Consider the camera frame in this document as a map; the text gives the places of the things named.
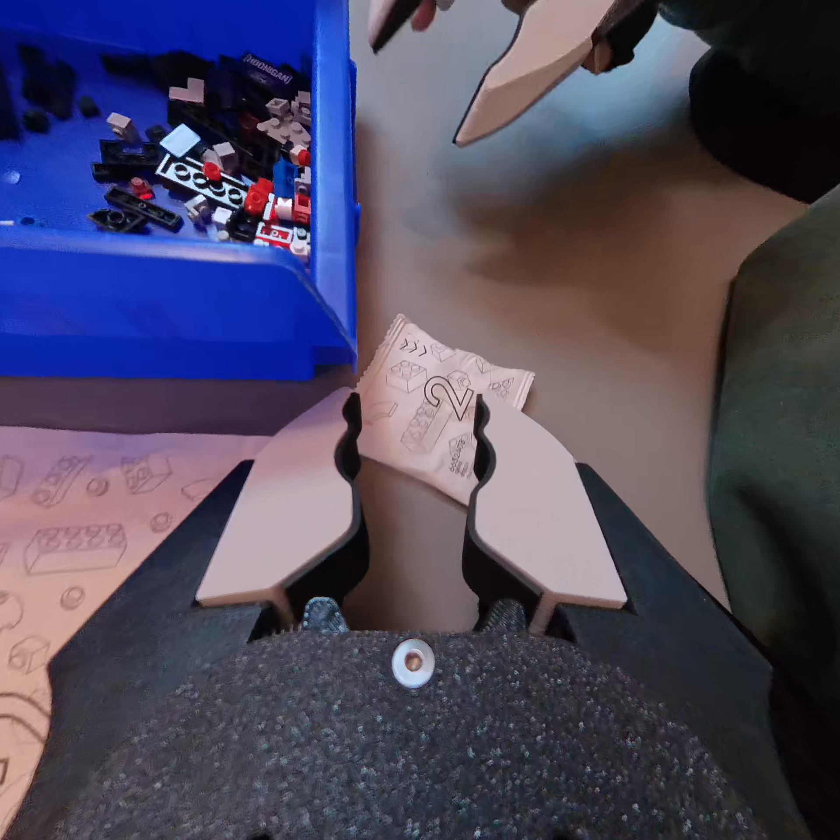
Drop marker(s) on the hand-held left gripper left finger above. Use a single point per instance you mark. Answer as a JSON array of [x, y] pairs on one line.
[[282, 519]]

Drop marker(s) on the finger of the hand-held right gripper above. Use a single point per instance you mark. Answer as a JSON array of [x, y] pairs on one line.
[[391, 20], [545, 59]]

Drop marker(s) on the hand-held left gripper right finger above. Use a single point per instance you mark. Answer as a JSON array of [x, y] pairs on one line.
[[545, 525]]

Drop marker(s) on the small numbered paper bag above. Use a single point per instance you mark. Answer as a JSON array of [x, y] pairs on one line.
[[433, 394]]

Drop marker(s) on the large printed paper bag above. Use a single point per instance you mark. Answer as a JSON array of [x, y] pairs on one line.
[[79, 525]]

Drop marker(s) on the lego pieces pile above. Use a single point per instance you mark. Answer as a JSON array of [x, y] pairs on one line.
[[223, 171]]

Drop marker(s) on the blue plastic bin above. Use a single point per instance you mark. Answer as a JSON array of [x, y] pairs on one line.
[[131, 302]]

